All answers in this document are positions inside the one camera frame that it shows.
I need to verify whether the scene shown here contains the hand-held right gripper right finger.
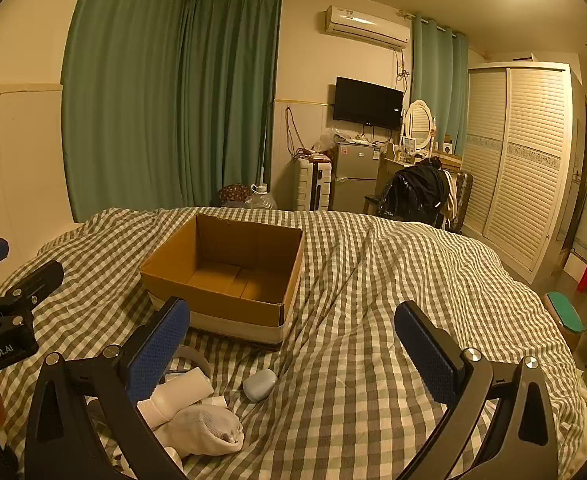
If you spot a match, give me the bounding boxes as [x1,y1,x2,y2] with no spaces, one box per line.
[395,301,560,480]

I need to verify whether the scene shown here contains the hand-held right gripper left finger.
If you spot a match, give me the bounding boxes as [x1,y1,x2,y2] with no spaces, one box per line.
[23,296,191,480]

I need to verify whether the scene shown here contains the clear tape roll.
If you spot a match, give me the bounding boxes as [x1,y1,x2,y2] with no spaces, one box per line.
[176,345,210,376]

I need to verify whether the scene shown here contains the white plastic bottle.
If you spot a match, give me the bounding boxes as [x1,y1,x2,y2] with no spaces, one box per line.
[158,366,228,413]

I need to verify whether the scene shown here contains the white bag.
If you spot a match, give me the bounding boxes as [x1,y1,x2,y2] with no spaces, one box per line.
[137,399,245,458]

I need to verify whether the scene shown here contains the grey-blue earbuds case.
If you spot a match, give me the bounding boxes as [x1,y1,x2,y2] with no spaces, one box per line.
[242,368,279,402]

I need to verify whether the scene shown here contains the brown cardboard box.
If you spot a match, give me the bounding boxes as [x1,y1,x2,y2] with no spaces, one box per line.
[139,213,305,346]

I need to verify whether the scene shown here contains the green checked blanket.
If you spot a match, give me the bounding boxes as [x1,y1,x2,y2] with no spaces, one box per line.
[0,205,587,480]

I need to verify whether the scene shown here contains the green stool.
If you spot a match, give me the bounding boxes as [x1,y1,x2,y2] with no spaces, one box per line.
[543,290,587,333]

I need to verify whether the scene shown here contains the brown chair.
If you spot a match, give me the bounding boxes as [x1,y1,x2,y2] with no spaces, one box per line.
[443,170,474,233]

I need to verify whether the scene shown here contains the black jacket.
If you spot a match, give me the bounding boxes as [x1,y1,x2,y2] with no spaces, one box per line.
[377,156,454,228]

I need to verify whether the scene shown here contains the brown patterned bag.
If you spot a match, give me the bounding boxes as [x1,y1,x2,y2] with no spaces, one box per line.
[218,183,251,207]

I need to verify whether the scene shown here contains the clear water jug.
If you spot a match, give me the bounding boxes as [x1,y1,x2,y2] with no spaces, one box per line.
[246,184,278,210]

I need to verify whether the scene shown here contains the green curtain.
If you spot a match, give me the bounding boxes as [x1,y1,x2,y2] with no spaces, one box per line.
[62,0,194,223]
[410,12,470,148]
[176,0,282,208]

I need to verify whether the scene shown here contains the grey small fridge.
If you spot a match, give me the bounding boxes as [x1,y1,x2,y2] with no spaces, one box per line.
[332,141,381,211]

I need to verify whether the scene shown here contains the wooden dressing table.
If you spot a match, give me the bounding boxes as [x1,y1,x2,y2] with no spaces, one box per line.
[383,152,464,196]

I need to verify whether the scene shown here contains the white suitcase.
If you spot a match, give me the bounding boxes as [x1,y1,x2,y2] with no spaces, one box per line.
[293,157,333,212]

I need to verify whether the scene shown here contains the white slatted wardrobe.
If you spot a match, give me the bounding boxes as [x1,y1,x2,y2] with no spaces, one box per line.
[461,61,581,281]

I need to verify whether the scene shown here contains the white oval mirror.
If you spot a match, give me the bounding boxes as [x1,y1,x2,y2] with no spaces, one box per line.
[404,100,434,153]

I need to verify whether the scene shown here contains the clear plastic bag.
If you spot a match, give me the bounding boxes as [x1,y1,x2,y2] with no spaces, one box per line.
[316,127,341,153]

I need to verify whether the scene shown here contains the white air conditioner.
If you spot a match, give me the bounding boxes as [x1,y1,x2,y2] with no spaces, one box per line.
[323,5,411,51]

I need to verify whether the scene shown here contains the wall cables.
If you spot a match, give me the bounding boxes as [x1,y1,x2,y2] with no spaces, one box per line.
[286,106,304,153]

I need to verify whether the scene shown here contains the black wall television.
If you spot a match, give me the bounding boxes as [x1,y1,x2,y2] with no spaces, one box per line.
[334,76,404,130]

